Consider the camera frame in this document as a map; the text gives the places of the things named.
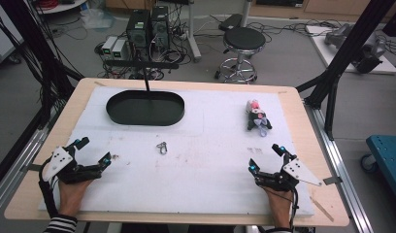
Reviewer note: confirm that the white floor board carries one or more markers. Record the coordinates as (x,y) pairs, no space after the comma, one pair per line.
(332,55)

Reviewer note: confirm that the black flat case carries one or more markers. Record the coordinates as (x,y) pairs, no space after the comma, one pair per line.
(231,22)

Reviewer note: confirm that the round white table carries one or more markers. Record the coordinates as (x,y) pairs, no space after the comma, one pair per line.
(63,6)

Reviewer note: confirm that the silver carabiner keyring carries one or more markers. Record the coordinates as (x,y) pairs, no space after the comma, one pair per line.
(162,148)

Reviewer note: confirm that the person's right hand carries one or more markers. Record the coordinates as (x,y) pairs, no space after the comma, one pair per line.
(278,207)

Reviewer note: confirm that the white foam mat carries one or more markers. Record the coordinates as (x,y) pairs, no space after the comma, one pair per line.
(202,168)

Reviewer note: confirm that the grey power supply box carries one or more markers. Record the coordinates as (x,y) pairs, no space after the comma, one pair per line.
(108,47)
(120,50)

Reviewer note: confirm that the grey robot parts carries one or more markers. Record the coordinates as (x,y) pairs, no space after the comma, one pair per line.
(364,48)

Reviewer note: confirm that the black computer tower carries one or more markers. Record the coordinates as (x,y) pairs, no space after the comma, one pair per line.
(160,27)
(138,29)

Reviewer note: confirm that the person's left hand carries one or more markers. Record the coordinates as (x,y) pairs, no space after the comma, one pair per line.
(71,197)

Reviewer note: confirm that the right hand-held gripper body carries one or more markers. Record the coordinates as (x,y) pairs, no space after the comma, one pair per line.
(299,171)

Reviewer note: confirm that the blue cart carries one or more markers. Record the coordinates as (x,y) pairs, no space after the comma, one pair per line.
(387,158)

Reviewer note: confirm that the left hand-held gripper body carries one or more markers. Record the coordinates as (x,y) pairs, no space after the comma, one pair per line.
(58,160)

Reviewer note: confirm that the black oval tray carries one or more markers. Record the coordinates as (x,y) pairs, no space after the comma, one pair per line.
(144,110)

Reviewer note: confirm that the black T-shaped stand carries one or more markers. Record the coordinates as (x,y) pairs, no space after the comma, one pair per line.
(142,64)

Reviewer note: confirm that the grey metal bracket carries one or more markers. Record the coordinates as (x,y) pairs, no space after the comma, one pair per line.
(332,180)
(31,167)

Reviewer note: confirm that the aluminium table rail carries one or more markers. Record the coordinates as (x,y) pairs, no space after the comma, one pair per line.
(21,152)
(341,168)

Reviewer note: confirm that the black round stool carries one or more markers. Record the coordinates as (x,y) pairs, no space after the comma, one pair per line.
(244,39)

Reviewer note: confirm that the wooden stick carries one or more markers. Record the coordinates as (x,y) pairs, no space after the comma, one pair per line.
(322,209)

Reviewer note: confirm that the clear plastic bag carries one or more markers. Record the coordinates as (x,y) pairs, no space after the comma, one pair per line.
(97,18)

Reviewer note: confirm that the grey metal desk leg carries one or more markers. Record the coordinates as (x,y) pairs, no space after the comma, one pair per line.
(193,35)

